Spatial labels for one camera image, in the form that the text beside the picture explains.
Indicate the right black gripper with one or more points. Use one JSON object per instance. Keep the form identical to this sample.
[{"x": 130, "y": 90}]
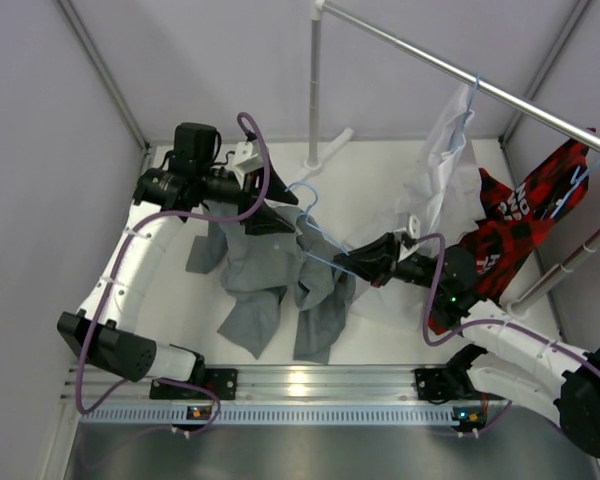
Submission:
[{"x": 375, "y": 261}]

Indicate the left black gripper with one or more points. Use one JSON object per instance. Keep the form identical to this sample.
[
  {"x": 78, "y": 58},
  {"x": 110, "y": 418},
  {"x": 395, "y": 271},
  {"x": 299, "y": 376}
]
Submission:
[{"x": 266, "y": 220}]

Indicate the light blue hanger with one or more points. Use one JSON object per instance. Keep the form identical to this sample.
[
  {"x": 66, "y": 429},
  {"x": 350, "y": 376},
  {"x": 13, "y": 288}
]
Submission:
[{"x": 306, "y": 214}]

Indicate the grey button shirt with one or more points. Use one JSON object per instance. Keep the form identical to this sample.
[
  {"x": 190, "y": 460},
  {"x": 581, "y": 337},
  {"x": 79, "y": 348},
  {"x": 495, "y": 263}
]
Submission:
[{"x": 261, "y": 270}]

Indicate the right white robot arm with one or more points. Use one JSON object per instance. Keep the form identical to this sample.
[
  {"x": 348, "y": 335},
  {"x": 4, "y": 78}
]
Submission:
[{"x": 504, "y": 357}]

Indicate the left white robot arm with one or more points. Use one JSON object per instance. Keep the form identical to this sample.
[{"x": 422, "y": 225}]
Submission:
[{"x": 102, "y": 331}]

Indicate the white hanging shirt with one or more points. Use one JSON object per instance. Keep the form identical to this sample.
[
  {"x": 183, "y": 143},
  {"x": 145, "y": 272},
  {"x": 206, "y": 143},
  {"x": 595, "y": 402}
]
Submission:
[{"x": 442, "y": 191}]

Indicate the red black plaid shirt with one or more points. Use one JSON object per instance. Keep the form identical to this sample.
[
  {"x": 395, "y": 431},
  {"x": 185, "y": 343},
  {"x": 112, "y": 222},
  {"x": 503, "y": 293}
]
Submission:
[{"x": 517, "y": 222}]

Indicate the blue hanger under white shirt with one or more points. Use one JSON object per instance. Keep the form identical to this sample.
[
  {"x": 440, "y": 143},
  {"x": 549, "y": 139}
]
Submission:
[{"x": 472, "y": 95}]

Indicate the blue hanger under red shirt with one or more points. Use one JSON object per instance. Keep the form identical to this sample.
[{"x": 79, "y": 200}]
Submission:
[{"x": 577, "y": 179}]

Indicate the white rack foot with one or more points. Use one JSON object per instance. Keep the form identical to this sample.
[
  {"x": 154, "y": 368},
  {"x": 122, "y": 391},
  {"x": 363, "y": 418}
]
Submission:
[{"x": 323, "y": 156}]

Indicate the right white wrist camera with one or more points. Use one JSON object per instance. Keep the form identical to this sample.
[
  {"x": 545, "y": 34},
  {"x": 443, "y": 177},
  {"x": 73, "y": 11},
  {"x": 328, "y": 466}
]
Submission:
[{"x": 409, "y": 230}]

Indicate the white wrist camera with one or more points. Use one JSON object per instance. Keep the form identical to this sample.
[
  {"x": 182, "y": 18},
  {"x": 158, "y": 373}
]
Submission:
[
  {"x": 409, "y": 230},
  {"x": 246, "y": 160}
]

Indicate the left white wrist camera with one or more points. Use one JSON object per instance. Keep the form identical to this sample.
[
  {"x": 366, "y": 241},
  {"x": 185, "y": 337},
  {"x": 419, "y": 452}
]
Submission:
[{"x": 246, "y": 160}]

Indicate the white rack upright post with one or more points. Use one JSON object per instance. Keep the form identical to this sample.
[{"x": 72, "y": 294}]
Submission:
[{"x": 314, "y": 88}]

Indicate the aluminium mounting rail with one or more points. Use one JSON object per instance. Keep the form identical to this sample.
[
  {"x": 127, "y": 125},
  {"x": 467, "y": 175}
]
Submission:
[{"x": 295, "y": 384}]

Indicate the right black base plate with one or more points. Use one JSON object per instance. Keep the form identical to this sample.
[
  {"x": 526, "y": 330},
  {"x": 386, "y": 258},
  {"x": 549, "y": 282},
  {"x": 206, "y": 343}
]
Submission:
[{"x": 433, "y": 385}]

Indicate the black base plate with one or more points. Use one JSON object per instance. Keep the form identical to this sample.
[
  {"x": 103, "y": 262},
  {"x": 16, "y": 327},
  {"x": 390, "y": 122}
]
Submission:
[
  {"x": 433, "y": 385},
  {"x": 222, "y": 382}
]

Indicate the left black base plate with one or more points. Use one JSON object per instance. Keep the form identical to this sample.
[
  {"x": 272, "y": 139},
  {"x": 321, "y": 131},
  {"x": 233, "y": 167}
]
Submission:
[{"x": 222, "y": 382}]

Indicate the silver clothes rack rail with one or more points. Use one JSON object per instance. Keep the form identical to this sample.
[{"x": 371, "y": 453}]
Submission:
[{"x": 519, "y": 104}]

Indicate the slotted grey cable duct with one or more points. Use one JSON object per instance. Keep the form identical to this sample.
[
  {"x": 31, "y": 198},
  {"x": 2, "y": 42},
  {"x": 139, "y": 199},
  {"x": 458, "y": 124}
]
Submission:
[{"x": 247, "y": 415}]

